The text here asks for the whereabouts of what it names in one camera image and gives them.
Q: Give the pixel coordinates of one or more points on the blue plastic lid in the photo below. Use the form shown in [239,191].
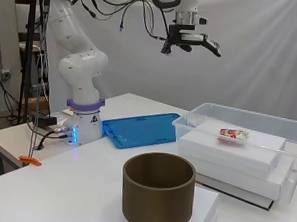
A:
[139,129]

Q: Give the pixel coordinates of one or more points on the grey wall socket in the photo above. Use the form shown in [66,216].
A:
[3,74]

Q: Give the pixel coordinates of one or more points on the black upright pole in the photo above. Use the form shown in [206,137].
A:
[28,51]

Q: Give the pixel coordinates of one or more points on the white side table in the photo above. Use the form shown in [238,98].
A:
[10,140]

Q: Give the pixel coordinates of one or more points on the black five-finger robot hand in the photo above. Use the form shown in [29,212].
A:
[189,38]

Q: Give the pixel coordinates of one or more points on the white flat box with dark edge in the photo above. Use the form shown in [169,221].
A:
[237,195]

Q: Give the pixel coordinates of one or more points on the red and white packet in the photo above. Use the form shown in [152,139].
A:
[233,135]

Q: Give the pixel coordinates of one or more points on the black power box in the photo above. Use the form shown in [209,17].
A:
[48,120]

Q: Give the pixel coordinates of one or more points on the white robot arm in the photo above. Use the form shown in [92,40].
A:
[81,65]

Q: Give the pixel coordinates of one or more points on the white flat box stand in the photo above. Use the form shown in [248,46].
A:
[203,204]

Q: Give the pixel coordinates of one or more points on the orange clamp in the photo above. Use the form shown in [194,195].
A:
[30,160]

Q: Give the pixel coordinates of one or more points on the brown round tub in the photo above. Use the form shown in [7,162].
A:
[157,198]

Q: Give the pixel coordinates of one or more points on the clear plastic box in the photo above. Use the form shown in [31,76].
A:
[255,118]

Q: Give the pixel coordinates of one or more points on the white hanging sheet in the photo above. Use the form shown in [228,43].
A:
[257,63]

